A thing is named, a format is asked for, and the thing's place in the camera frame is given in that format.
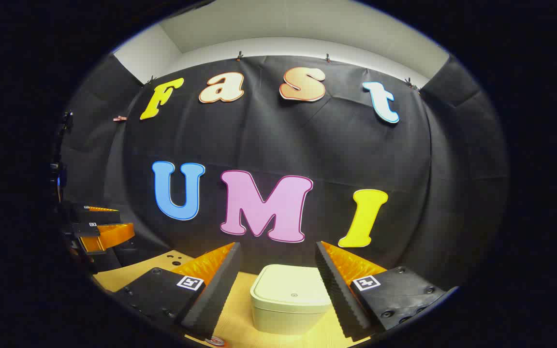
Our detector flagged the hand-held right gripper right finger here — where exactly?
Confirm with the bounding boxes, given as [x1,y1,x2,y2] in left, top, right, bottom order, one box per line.
[315,241,458,341]

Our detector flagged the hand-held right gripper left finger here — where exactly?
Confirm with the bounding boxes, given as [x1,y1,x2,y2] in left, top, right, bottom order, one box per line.
[113,242,242,339]

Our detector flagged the green desktop garbage bin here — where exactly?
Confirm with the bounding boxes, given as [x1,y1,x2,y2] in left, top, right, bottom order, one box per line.
[250,264,333,335]

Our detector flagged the wooden desktop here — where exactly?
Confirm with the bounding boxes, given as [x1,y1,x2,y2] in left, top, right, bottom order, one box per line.
[92,250,371,346]

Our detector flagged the dark upright stand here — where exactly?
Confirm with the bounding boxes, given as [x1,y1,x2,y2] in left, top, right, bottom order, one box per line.
[50,111,74,203]

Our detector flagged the black backdrop cloth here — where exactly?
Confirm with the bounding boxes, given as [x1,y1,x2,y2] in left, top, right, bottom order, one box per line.
[61,53,509,290]

